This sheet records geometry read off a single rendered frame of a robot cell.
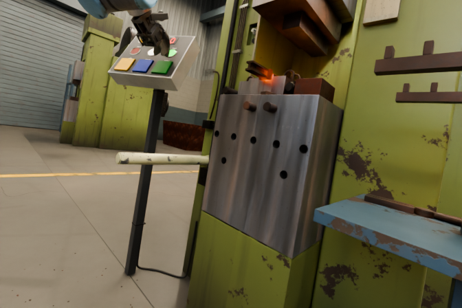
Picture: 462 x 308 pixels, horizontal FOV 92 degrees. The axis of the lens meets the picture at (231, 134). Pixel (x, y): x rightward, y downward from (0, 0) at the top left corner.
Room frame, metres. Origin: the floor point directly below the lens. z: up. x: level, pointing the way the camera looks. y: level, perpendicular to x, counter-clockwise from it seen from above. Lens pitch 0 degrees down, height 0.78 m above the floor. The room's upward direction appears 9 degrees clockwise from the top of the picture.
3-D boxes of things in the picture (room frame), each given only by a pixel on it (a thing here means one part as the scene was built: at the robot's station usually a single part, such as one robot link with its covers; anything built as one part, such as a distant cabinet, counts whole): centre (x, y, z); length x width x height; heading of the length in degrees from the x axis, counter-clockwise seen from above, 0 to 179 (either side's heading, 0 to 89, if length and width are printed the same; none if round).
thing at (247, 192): (0.92, -0.26, 0.69); 0.56 x 0.38 x 0.45; 138
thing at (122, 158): (0.96, 0.24, 0.62); 0.44 x 0.05 x 0.05; 138
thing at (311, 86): (0.72, -0.25, 0.95); 0.12 x 0.09 x 0.07; 138
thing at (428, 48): (0.41, -0.31, 0.94); 0.23 x 0.06 x 0.02; 136
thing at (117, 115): (5.39, 2.74, 1.45); 2.20 x 1.23 x 2.90; 137
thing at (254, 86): (0.95, -0.21, 0.96); 0.42 x 0.20 x 0.09; 138
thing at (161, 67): (0.96, 0.34, 1.01); 0.07 x 0.05 x 0.07; 73
